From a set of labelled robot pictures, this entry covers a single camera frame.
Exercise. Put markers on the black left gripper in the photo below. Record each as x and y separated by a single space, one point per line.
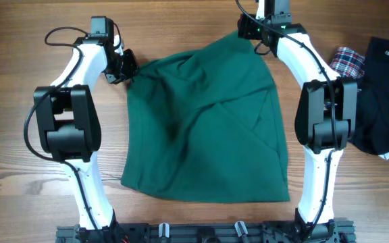
133 65

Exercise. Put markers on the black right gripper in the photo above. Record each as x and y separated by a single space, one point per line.
246 30

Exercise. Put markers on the green cloth bag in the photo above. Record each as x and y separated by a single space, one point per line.
206 126

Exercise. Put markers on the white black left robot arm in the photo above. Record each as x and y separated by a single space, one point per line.
69 128

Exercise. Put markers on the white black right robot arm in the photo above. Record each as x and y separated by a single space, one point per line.
325 116

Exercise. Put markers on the plaid checkered shirt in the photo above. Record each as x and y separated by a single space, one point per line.
348 63

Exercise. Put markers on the dark navy garment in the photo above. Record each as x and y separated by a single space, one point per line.
372 118

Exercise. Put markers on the white paper piece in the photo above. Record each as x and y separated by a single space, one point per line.
385 156

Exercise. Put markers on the black aluminium mounting rail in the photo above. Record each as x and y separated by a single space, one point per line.
339 230

